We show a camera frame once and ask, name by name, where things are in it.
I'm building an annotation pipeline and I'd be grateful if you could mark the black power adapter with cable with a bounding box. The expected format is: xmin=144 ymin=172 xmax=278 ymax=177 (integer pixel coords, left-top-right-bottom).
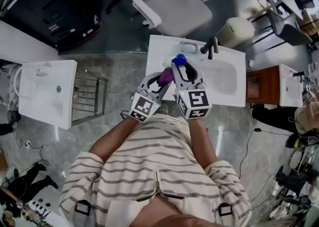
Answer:
xmin=238 ymin=127 xmax=292 ymax=179

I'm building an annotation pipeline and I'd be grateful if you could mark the black strap buckle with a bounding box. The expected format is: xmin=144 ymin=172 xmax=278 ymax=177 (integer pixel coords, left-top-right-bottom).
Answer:
xmin=218 ymin=203 xmax=234 ymax=217
xmin=74 ymin=200 xmax=92 ymax=216

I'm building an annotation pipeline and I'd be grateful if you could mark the white sink on wooden cabinet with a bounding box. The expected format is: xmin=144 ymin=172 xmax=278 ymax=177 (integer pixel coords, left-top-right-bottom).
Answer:
xmin=279 ymin=63 xmax=305 ymax=108

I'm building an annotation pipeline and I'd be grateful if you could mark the black faucet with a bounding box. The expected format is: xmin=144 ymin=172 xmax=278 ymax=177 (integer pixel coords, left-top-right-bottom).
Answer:
xmin=200 ymin=36 xmax=220 ymax=60

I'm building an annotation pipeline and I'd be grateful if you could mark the white sink with hose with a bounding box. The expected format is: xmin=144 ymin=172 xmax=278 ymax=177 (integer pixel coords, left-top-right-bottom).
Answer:
xmin=18 ymin=59 xmax=78 ymax=130

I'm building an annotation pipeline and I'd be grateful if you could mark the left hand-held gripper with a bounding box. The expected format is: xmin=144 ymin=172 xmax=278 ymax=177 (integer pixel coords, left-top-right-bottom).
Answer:
xmin=128 ymin=72 xmax=172 ymax=123

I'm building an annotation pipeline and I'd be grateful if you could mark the plain white counter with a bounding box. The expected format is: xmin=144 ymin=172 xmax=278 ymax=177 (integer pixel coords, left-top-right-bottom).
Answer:
xmin=0 ymin=20 xmax=68 ymax=61

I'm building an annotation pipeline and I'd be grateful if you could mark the white grey office chair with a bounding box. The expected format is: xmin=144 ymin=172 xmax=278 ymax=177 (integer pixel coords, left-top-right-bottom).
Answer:
xmin=131 ymin=0 xmax=220 ymax=38

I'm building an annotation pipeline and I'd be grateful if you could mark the white sink with black faucet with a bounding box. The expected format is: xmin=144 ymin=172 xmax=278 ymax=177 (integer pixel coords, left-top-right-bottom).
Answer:
xmin=145 ymin=34 xmax=247 ymax=108

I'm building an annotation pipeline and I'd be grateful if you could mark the person's striped cream shirt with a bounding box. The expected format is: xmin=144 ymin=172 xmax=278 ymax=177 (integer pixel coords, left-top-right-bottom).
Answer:
xmin=58 ymin=113 xmax=252 ymax=227

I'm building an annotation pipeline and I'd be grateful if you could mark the beige trash bin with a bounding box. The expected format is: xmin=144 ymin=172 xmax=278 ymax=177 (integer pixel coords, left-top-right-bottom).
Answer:
xmin=216 ymin=16 xmax=255 ymax=49

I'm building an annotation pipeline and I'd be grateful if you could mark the person's right forearm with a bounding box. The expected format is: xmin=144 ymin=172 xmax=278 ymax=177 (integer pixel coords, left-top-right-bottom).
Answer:
xmin=186 ymin=117 xmax=217 ymax=169

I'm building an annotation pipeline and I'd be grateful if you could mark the black chair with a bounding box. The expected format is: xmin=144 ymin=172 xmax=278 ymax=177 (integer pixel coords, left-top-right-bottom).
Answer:
xmin=258 ymin=0 xmax=314 ymax=46

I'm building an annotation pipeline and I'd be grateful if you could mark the large black machine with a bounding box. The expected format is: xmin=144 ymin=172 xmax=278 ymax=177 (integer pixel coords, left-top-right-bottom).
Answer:
xmin=0 ymin=0 xmax=104 ymax=50

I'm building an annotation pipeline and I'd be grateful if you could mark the steel sink stand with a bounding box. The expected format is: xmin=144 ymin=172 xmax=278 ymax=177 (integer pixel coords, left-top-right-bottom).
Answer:
xmin=71 ymin=76 xmax=108 ymax=126

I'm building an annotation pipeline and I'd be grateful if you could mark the purple cloth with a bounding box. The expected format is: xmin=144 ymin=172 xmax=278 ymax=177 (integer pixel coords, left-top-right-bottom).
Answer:
xmin=157 ymin=68 xmax=173 ymax=85

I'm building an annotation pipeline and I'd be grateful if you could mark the person's left forearm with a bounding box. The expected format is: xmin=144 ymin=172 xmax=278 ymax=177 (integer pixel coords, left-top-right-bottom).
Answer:
xmin=88 ymin=116 xmax=139 ymax=163

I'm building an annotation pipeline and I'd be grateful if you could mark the brown wooden cabinet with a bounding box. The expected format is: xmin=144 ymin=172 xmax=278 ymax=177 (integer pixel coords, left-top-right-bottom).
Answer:
xmin=246 ymin=65 xmax=281 ymax=109

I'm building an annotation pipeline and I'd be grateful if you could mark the black cable with white socket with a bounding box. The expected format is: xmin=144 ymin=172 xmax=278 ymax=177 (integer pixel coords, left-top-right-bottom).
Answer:
xmin=14 ymin=131 xmax=49 ymax=166

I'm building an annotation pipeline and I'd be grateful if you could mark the grey soap dish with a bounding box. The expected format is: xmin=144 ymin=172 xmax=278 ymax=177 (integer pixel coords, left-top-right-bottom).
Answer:
xmin=179 ymin=41 xmax=199 ymax=54

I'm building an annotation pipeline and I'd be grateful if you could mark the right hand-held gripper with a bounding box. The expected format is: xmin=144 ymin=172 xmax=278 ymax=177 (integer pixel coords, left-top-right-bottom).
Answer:
xmin=171 ymin=62 xmax=212 ymax=120

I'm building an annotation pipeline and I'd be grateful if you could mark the white hose loop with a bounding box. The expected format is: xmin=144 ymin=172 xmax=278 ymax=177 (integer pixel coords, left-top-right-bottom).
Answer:
xmin=13 ymin=66 xmax=23 ymax=97

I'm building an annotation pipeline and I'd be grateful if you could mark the blue bottle cap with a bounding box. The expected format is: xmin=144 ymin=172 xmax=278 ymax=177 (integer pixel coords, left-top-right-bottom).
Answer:
xmin=163 ymin=53 xmax=190 ymax=77

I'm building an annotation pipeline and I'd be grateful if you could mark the person's chin and neck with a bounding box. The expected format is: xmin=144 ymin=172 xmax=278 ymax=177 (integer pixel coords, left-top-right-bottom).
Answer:
xmin=133 ymin=195 xmax=222 ymax=227

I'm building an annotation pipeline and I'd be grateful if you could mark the white counter with black marks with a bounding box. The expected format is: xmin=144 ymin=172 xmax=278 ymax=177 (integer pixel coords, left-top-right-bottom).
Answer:
xmin=27 ymin=197 xmax=65 ymax=227

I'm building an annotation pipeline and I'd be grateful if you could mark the black bag green stripe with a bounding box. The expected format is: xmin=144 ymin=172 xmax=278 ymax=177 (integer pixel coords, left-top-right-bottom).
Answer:
xmin=285 ymin=131 xmax=319 ymax=149

